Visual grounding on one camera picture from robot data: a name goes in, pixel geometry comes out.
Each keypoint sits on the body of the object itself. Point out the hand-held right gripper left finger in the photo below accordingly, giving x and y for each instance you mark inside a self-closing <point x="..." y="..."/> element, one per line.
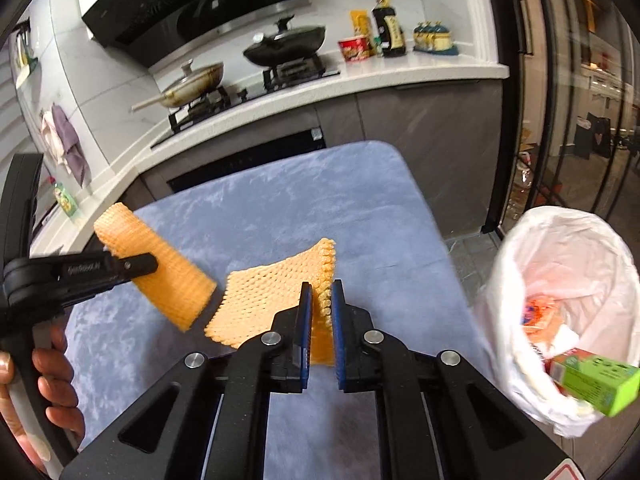
<point x="303" y="340"/>

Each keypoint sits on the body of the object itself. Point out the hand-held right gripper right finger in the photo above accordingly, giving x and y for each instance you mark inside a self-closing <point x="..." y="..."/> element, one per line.
<point x="339" y="340"/>

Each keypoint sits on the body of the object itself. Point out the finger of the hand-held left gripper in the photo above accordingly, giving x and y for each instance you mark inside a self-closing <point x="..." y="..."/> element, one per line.
<point x="115" y="267"/>

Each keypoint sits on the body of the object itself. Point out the orange plastic bag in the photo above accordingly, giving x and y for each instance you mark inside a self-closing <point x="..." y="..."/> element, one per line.
<point x="542" y="315"/>

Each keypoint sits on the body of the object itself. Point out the white-lined trash bin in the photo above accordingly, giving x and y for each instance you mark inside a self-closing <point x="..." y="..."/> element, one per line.
<point x="550" y="240"/>

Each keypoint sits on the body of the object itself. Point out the green cardboard box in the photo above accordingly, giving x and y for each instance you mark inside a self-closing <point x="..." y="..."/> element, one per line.
<point x="595" y="377"/>

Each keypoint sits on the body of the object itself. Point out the person's left hand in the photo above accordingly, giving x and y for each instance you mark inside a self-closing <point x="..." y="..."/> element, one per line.
<point x="55" y="385"/>

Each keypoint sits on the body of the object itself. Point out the green dish soap bottle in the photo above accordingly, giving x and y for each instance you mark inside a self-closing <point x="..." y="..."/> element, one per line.
<point x="65" y="202"/>

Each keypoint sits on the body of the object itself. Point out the purple towel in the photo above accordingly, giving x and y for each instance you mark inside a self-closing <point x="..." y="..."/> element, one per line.
<point x="72" y="150"/>

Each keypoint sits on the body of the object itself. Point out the blue plush mat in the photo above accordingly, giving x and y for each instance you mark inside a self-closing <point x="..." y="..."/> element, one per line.
<point x="300" y="200"/>

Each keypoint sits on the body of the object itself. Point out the white towel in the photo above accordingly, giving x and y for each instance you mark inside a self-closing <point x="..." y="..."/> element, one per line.
<point x="50" y="135"/>

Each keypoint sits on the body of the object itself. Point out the dark built-in oven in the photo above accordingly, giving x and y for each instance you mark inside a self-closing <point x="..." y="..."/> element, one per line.
<point x="240" y="162"/>

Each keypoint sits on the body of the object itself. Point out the beige wok with lid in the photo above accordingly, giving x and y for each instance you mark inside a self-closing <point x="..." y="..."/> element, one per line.
<point x="192" y="85"/>

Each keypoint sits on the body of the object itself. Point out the black gas stove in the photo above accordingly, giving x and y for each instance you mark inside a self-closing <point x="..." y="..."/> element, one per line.
<point x="250" y="92"/>

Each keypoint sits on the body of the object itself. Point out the grey base cabinet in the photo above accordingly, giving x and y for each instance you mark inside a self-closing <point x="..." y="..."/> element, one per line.
<point x="425" y="135"/>

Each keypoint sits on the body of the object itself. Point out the black range hood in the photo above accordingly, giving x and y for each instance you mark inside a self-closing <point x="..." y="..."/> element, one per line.
<point x="200" y="10"/>

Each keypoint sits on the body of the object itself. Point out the white kitchen countertop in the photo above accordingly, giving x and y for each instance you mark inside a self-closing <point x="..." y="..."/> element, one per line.
<point x="425" y="72"/>

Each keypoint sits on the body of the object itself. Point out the black wok with lid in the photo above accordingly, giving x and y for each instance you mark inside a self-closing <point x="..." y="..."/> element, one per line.
<point x="285" y="42"/>

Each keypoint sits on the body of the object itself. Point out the red instant noodle cup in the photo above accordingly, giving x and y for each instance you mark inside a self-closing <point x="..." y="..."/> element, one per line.
<point x="354" y="50"/>

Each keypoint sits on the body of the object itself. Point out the dark soy sauce bottle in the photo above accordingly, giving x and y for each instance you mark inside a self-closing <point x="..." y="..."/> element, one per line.
<point x="390" y="30"/>

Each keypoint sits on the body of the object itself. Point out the yellow packet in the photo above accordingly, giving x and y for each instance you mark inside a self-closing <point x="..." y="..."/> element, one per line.
<point x="361" y="25"/>

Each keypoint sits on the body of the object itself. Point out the green yellow condiment jar set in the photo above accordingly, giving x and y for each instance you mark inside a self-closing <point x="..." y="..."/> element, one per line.
<point x="435" y="37"/>

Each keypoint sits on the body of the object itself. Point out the black stool with heart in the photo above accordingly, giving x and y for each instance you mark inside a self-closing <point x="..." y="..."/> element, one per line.
<point x="595" y="137"/>

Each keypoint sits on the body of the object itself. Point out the glass sliding door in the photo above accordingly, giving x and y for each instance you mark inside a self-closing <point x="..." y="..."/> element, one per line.
<point x="560" y="85"/>

